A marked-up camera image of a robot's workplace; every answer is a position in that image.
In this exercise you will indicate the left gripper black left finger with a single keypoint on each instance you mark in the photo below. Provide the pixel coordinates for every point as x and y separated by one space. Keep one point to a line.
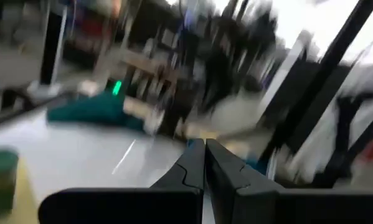
173 202

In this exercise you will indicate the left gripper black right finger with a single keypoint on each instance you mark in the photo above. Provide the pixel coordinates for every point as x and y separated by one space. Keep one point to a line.
251 202

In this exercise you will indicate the teal cloth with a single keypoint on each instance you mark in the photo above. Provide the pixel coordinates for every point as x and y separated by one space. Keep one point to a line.
92 110

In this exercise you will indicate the green indicator light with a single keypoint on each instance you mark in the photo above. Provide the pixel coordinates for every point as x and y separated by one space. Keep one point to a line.
117 87

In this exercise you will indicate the yellow-green mat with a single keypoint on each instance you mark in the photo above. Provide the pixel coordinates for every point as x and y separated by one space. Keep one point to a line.
25 205

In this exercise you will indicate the green-lidded spice jar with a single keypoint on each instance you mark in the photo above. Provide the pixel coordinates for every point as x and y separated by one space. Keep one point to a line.
1 174

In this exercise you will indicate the black frame post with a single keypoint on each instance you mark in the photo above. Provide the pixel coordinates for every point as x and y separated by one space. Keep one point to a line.
345 40

